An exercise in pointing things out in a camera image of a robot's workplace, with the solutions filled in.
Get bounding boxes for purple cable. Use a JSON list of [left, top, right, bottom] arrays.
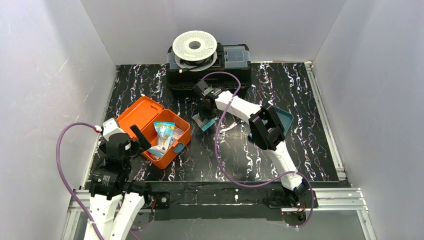
[[200, 71, 316, 229], [55, 122, 143, 240]]

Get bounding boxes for white blue medicine sachet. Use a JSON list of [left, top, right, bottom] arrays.
[[172, 127, 185, 142]]

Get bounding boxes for small scissors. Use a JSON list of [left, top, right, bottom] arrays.
[[219, 119, 245, 134]]

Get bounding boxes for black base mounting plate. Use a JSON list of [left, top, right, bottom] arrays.
[[125, 180, 319, 224]]

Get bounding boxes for blue cotton swab packet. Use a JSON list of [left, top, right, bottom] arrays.
[[147, 121, 176, 158]]

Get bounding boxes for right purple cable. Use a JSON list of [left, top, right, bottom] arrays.
[[200, 71, 316, 229]]

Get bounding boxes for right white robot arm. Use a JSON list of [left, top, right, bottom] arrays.
[[193, 80, 310, 206]]

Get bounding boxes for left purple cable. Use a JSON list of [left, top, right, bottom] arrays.
[[55, 122, 143, 240]]

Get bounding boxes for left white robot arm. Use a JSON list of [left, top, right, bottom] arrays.
[[84, 118, 148, 240]]

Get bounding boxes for white filament spool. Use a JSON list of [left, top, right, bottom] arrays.
[[172, 30, 218, 74]]

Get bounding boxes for teal divided tray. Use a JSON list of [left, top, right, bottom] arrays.
[[248, 104, 294, 148]]

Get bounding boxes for orange medicine box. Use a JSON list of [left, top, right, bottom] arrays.
[[117, 96, 192, 170]]

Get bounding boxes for small teal packet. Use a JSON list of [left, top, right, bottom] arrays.
[[191, 114, 216, 132]]

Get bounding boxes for black plastic toolbox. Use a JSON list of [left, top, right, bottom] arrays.
[[165, 43, 253, 99]]

